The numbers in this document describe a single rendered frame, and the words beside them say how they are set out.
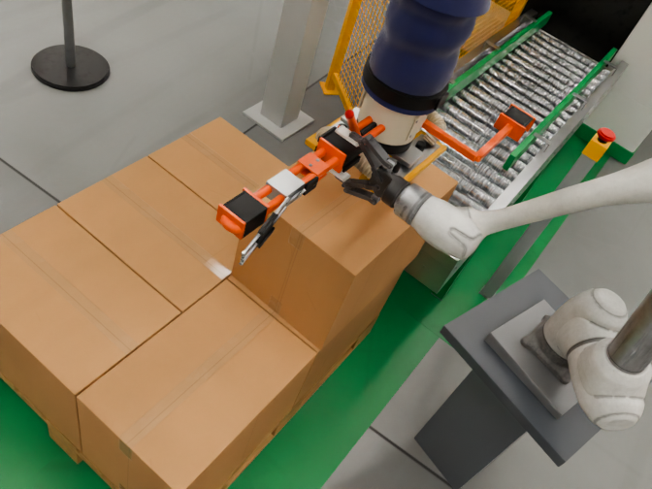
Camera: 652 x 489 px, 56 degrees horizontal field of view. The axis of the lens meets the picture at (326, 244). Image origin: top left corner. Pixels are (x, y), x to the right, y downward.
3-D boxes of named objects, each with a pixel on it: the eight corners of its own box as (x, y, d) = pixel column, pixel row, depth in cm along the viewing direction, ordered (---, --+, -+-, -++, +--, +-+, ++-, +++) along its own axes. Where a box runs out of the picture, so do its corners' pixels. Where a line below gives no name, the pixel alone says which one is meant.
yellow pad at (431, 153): (418, 133, 190) (424, 120, 186) (445, 151, 187) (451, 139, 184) (356, 181, 168) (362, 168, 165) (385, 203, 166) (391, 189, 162)
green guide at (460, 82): (532, 16, 399) (538, 3, 392) (546, 24, 396) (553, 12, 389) (407, 106, 297) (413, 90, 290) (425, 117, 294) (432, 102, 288)
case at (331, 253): (336, 196, 246) (366, 116, 216) (416, 256, 235) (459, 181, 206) (230, 275, 208) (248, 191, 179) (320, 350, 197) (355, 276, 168)
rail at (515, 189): (603, 85, 394) (621, 59, 380) (611, 89, 393) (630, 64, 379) (430, 281, 247) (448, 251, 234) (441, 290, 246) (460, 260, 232)
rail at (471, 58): (516, 34, 410) (531, 8, 396) (523, 38, 409) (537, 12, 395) (306, 189, 264) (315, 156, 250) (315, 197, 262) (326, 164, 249)
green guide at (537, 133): (605, 58, 385) (614, 46, 379) (620, 67, 383) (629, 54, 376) (501, 167, 284) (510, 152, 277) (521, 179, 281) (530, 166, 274)
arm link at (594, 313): (581, 323, 195) (628, 282, 179) (597, 374, 182) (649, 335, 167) (537, 312, 191) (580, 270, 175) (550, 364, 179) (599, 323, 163)
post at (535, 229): (484, 285, 311) (597, 132, 237) (495, 293, 309) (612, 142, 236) (478, 292, 306) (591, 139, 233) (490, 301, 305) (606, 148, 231)
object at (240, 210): (242, 202, 139) (244, 186, 135) (266, 221, 137) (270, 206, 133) (215, 219, 133) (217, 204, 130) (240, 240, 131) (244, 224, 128)
